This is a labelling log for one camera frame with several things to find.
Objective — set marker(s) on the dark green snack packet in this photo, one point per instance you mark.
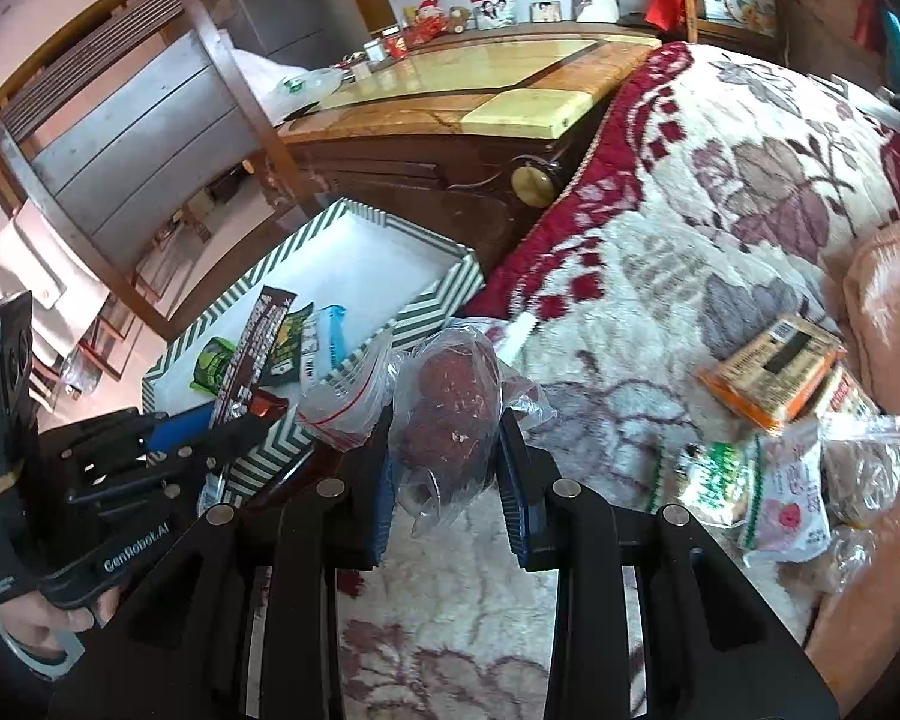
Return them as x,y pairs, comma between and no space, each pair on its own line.
291,345

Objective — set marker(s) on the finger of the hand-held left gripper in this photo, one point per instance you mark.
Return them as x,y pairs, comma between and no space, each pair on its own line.
180,424
217,446

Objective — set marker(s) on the floral fleece blanket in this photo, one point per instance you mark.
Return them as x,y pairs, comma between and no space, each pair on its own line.
720,240

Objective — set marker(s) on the person's left hand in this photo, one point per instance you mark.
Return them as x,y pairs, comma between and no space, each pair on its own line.
37,619

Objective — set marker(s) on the brown barcode snack packet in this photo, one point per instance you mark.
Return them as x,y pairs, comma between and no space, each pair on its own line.
259,349

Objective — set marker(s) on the red snack packet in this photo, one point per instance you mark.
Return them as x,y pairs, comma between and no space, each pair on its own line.
266,401

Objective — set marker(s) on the clear bag of red dates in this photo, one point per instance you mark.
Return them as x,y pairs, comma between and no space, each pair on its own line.
442,412

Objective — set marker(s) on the orange snack packet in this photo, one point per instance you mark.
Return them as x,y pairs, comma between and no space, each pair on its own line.
765,379

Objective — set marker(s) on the blue edged cracker packet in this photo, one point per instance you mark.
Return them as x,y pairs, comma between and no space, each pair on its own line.
851,394

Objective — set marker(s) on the white jar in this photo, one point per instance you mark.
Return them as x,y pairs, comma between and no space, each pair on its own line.
375,51

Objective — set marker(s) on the small photo frame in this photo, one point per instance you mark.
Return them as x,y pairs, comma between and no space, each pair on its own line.
495,13
546,11

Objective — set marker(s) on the red cloth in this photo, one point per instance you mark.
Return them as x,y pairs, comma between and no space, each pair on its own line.
664,4

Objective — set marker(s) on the red gift box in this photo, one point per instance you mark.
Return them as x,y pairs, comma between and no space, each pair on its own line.
424,34

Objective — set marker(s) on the green white striped box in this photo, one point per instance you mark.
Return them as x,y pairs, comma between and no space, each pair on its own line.
390,255

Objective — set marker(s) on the white pink strawberry packet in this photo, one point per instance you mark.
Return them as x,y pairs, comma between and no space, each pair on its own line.
787,514

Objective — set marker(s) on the wooden chair grey cushion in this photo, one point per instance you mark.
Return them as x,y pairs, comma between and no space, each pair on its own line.
142,120

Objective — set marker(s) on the blue white snack packet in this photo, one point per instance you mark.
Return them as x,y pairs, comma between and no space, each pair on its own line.
324,337

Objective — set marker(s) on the white cloth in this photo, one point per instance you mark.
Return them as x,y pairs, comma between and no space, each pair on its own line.
37,270

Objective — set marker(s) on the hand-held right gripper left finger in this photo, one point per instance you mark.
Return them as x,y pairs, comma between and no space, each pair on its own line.
382,484

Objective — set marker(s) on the clear plastic snack bag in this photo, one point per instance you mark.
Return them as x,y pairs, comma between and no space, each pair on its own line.
855,551

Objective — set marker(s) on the peach quilt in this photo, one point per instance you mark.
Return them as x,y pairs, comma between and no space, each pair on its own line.
885,277

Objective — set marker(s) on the grey refrigerator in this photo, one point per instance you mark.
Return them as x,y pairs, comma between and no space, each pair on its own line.
292,7

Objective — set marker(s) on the red white plush doll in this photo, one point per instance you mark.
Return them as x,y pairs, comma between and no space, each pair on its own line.
431,15

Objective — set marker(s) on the marble top wooden table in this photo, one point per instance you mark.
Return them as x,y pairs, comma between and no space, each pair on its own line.
457,97

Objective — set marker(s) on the brown plush bear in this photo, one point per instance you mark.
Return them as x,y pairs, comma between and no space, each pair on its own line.
461,19

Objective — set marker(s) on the clear zip bag brown snacks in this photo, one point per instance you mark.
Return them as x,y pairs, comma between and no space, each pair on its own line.
870,472

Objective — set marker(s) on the framed fruit picture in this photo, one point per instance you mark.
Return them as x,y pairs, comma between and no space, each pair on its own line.
739,6

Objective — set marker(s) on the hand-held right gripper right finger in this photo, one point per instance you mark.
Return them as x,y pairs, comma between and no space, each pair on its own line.
514,495

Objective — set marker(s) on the clear bag green label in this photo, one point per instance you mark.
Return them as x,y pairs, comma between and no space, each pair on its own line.
709,480

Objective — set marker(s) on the white plastic bag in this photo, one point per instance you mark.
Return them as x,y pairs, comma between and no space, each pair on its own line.
304,90

